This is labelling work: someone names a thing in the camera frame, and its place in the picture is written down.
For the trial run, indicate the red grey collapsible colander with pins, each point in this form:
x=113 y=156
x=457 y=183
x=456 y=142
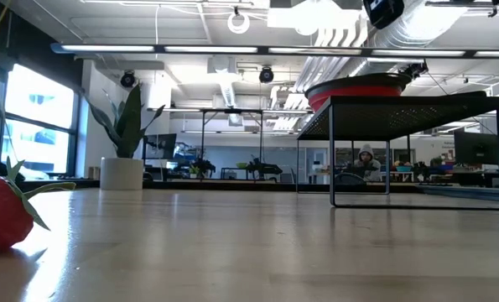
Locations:
x=354 y=91

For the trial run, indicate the black perforated metal shelf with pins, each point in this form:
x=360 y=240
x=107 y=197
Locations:
x=391 y=115

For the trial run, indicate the potted aloe plant white pot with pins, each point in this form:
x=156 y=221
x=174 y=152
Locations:
x=121 y=174

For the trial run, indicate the red toy strawberry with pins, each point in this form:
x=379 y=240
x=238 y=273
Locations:
x=1 y=209

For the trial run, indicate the black background robot arm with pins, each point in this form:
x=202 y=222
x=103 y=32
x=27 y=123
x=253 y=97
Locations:
x=421 y=170

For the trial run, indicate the black ceiling mounted device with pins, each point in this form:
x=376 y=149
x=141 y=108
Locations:
x=414 y=69

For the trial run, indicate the black round ceiling spotlight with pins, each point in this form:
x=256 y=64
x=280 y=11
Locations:
x=266 y=74
x=127 y=79

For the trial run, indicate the person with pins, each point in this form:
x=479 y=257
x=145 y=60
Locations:
x=366 y=161

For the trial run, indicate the round white ceiling lamp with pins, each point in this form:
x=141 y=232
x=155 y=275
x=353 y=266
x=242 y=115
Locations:
x=229 y=25

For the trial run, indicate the large dark monitor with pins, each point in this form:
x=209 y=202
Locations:
x=479 y=147

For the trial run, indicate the black office chair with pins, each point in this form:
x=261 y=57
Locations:
x=349 y=179

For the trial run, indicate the long linear ceiling light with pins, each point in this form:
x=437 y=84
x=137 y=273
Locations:
x=211 y=49

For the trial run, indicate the long blue-edged bench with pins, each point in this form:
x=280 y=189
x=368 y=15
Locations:
x=463 y=192

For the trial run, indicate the black tabletop device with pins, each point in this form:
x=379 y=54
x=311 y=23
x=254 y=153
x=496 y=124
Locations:
x=263 y=168

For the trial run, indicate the small dark background plant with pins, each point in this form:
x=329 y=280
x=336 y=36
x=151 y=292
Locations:
x=202 y=165

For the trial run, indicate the small dark monitor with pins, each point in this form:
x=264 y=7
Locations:
x=161 y=144

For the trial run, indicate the large glass window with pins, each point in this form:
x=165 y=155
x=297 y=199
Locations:
x=35 y=126

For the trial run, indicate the ribbed silver ceiling duct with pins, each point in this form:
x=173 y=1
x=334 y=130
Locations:
x=391 y=38

